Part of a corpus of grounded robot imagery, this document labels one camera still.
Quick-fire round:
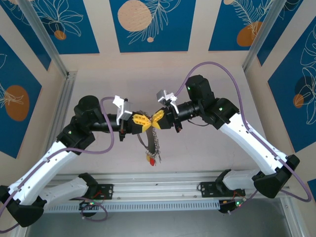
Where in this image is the grey strap keyring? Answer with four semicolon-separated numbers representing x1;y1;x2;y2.
135;110;163;166

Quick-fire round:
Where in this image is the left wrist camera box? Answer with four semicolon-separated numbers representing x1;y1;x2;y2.
112;95;134;124

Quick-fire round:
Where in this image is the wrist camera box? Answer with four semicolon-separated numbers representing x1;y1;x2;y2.
112;95;134;124
156;89;178;113

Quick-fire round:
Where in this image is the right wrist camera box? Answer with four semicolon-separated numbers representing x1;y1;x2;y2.
156;89;178;113

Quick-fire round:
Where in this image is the aluminium side rail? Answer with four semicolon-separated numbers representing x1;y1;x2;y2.
50;71;79;139

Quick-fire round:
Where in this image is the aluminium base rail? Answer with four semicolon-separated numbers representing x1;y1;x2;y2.
41;172;294;203

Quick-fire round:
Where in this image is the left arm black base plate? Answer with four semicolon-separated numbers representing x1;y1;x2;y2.
91;184;114;200

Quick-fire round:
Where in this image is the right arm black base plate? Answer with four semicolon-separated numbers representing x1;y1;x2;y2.
197;181;246;198

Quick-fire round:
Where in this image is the grey slotted cable duct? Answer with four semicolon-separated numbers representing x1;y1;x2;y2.
45;200;220;213

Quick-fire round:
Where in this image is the aluminium frame post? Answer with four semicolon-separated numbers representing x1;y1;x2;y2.
17;0;70;79
241;0;297;73

